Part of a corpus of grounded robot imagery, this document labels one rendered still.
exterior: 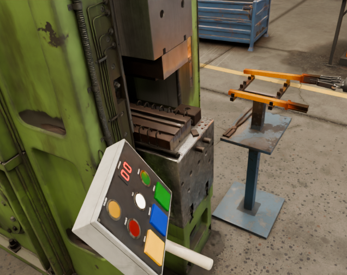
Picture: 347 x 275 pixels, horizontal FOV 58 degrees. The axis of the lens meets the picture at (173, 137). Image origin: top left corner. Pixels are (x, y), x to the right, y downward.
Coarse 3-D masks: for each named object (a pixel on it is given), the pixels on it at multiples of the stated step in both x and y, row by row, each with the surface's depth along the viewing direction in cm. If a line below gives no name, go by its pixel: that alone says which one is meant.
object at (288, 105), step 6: (234, 90) 172; (240, 96) 169; (246, 96) 167; (252, 96) 165; (258, 96) 165; (264, 96) 164; (264, 102) 163; (276, 102) 159; (282, 102) 158; (288, 102) 156; (294, 102) 156; (288, 108) 157; (294, 108) 156; (300, 108) 154; (306, 108) 152
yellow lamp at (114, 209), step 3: (111, 201) 83; (111, 204) 82; (114, 204) 83; (111, 207) 81; (114, 207) 82; (117, 207) 83; (111, 210) 81; (114, 210) 82; (117, 210) 83; (111, 213) 80; (114, 213) 81; (117, 213) 82; (114, 216) 81; (117, 216) 82
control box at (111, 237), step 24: (120, 144) 100; (120, 168) 93; (144, 168) 105; (96, 192) 85; (120, 192) 88; (144, 192) 98; (168, 192) 112; (96, 216) 76; (120, 216) 83; (144, 216) 93; (168, 216) 105; (96, 240) 79; (120, 240) 79; (144, 240) 88; (120, 264) 84; (144, 264) 84
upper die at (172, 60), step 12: (180, 48) 125; (132, 60) 123; (144, 60) 120; (156, 60) 117; (168, 60) 119; (180, 60) 128; (132, 72) 126; (144, 72) 123; (156, 72) 120; (168, 72) 122
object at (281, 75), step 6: (246, 72) 187; (252, 72) 184; (258, 72) 182; (264, 72) 181; (270, 72) 180; (276, 72) 179; (282, 78) 176; (288, 78) 174; (294, 78) 172; (300, 78) 170; (318, 78) 166
